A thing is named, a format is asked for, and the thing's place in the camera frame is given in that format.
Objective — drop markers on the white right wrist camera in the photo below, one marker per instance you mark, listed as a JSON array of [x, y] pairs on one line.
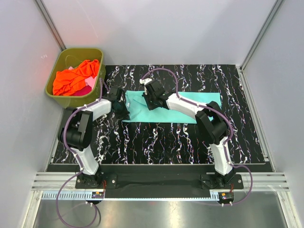
[[145, 81]]

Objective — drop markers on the slotted aluminium rail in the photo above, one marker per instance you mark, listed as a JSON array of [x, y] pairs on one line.
[[113, 195]]

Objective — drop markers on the black marble pattern mat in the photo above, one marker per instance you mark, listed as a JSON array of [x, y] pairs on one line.
[[117, 142]]

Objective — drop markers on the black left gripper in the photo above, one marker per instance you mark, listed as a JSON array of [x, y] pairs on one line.
[[124, 115]]

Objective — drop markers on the light pink t-shirt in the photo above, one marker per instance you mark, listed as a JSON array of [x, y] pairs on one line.
[[89, 81]]

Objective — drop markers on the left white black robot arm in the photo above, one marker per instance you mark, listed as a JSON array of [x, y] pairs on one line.
[[76, 127]]

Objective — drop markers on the magenta t-shirt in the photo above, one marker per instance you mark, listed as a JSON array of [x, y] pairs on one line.
[[85, 90]]

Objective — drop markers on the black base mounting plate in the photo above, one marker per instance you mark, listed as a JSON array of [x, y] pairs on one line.
[[155, 178]]

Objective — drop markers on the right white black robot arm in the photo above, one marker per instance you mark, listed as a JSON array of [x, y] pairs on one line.
[[210, 121]]

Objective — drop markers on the orange t-shirt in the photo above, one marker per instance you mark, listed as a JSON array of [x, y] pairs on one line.
[[64, 83]]

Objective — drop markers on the olive green plastic bin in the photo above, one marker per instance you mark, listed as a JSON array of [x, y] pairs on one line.
[[73, 57]]

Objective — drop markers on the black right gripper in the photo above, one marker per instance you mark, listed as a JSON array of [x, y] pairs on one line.
[[146, 95]]

